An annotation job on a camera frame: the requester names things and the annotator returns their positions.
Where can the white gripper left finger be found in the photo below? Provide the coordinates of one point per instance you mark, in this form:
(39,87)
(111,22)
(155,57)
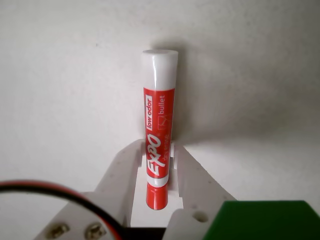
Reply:
(112,180)

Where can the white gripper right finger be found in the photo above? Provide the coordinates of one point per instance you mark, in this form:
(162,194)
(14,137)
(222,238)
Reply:
(192,180)

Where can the red Expo marker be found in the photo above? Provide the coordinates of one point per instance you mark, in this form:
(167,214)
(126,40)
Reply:
(158,112)

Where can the green gripper camera module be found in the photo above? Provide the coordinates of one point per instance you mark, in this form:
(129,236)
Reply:
(262,220)

